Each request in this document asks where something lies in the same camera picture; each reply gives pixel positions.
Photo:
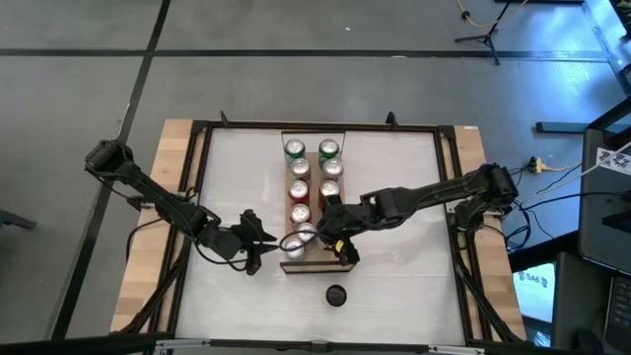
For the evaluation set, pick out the white lit screen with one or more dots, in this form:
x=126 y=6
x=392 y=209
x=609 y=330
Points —
x=535 y=291

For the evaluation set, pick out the red Coca-Cola can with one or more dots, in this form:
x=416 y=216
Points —
x=329 y=188
x=300 y=213

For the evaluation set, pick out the silver camera mount bar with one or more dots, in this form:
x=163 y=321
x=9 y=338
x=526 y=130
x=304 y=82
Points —
x=315 y=347

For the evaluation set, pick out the black desk keyboard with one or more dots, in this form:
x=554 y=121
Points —
x=620 y=305

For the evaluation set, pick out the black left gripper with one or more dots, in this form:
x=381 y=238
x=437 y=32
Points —
x=234 y=244

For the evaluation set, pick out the white table mat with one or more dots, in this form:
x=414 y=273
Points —
x=419 y=305

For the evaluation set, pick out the black stand foot bar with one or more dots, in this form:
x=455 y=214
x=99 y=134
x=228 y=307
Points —
x=562 y=127

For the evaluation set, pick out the silver Diet Coke can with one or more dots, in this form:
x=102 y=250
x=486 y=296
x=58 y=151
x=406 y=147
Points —
x=333 y=167

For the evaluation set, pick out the wooden tray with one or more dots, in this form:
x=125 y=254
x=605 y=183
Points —
x=323 y=257

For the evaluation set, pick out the slim silver blue can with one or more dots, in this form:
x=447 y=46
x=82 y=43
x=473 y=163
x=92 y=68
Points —
x=305 y=231
x=294 y=248

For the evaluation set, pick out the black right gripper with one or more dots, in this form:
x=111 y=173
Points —
x=347 y=219

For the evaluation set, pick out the dark floor object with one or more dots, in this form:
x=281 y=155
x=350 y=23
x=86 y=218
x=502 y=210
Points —
x=17 y=219

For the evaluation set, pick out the black table frame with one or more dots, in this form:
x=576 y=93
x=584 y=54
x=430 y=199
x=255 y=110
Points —
x=256 y=124

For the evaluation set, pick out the green Sprite can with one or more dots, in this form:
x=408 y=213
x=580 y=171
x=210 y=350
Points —
x=329 y=147
x=294 y=147

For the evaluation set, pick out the white paper tag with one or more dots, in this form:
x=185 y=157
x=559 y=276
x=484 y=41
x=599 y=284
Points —
x=613 y=160

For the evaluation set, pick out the dark computer desk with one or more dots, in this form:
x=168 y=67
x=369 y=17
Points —
x=606 y=222

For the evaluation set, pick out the black floor stand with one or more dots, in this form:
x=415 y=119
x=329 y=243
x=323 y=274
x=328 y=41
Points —
x=488 y=38

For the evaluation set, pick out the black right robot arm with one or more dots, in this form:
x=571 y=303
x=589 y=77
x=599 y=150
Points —
x=434 y=190

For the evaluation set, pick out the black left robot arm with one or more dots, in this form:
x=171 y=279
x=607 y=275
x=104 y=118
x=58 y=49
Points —
x=162 y=202

